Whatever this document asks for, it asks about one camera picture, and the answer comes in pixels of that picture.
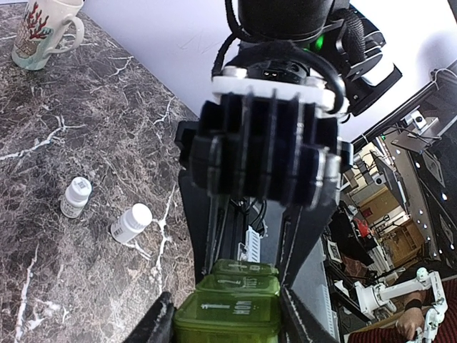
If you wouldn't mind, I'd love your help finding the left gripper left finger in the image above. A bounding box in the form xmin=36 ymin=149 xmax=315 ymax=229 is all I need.
xmin=124 ymin=292 xmax=175 ymax=343

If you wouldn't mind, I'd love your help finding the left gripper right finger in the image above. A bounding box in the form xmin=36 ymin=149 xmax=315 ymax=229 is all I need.
xmin=280 ymin=287 xmax=336 ymax=343

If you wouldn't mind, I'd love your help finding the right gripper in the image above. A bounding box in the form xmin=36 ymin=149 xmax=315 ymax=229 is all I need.
xmin=174 ymin=119 xmax=354 ymax=290

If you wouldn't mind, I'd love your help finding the white pill bottle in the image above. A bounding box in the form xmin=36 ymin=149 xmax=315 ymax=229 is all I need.
xmin=60 ymin=177 xmax=92 ymax=219
xmin=110 ymin=203 xmax=153 ymax=244

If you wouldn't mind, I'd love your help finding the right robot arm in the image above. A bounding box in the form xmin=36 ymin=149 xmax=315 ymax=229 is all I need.
xmin=175 ymin=1 xmax=402 ymax=286

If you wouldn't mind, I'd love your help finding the cream coral-print mug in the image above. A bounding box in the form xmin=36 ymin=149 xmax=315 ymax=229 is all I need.
xmin=11 ymin=0 xmax=85 ymax=71

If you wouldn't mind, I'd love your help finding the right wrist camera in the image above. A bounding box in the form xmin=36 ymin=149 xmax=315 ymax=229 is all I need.
xmin=181 ymin=76 xmax=343 ymax=210

